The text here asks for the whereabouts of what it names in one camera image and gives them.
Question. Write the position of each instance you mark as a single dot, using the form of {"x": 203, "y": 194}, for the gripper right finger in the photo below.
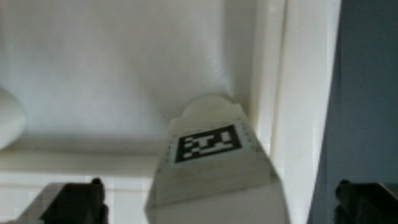
{"x": 366, "y": 203}

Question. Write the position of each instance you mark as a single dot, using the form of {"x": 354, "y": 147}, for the white table leg with tag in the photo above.
{"x": 215, "y": 185}

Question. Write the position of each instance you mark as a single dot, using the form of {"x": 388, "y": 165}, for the white square tabletop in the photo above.
{"x": 109, "y": 61}

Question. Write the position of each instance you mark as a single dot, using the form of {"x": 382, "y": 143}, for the white L-shaped fence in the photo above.
{"x": 302, "y": 99}

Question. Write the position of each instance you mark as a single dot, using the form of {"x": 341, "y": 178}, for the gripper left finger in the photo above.
{"x": 78, "y": 207}

